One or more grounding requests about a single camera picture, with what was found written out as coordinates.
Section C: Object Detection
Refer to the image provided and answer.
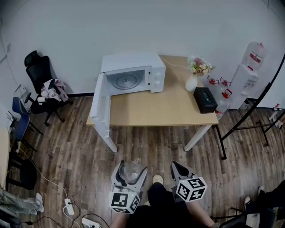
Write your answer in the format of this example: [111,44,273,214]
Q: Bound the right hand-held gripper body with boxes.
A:
[171,175,208,204]

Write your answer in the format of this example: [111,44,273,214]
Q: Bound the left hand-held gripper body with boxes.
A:
[108,179,143,214]

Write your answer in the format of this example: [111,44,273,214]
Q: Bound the clear glass mug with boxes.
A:
[118,158,143,183]

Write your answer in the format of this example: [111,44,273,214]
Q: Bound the white microwave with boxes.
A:
[90,53,167,145]

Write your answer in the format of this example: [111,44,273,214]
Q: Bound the person's right forearm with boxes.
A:
[187,201,215,228]

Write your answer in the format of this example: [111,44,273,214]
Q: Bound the person's left forearm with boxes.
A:
[115,211,132,228]

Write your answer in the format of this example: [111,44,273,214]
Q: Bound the person's black clothing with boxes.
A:
[128,182,194,228]

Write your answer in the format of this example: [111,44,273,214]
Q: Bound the white power strip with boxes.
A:
[81,217,101,228]
[64,199,75,216]

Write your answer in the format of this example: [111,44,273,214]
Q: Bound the black folding chair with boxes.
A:
[211,207,277,228]

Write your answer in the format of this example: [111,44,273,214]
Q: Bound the wooden table with white legs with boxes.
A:
[86,55,219,153]

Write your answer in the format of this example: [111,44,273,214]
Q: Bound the black tissue box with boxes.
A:
[193,86,218,114]

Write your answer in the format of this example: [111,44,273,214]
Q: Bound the large clear water jug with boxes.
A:
[215,88,232,118]

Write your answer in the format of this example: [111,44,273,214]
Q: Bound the black stool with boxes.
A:
[5,155,37,191]

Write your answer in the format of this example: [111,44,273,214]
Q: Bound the white vase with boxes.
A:
[185,75,198,92]

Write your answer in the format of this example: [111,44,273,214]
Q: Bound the clear water jug red cap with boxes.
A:
[207,75,220,87]
[219,77,232,87]

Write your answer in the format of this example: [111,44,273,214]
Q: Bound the white water dispenser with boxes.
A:
[229,63,260,110]

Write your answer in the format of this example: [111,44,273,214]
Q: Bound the floral patterned clothes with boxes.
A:
[40,78,69,103]

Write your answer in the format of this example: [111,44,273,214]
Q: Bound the pastel flower bouquet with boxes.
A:
[187,56,216,77]

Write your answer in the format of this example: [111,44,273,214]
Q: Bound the white rack with red part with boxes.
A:
[269,103,285,127]

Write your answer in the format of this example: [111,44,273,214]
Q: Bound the blue chair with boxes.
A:
[12,97,44,152]

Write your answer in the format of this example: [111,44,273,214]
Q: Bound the black router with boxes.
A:
[6,111,17,129]

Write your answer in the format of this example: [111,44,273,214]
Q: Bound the whiteboard on black stand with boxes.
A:
[212,52,285,160]

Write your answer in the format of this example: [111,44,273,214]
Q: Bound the black office chair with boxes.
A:
[24,50,73,126]

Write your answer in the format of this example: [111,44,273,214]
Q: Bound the water bottle with red label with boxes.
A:
[244,41,267,72]

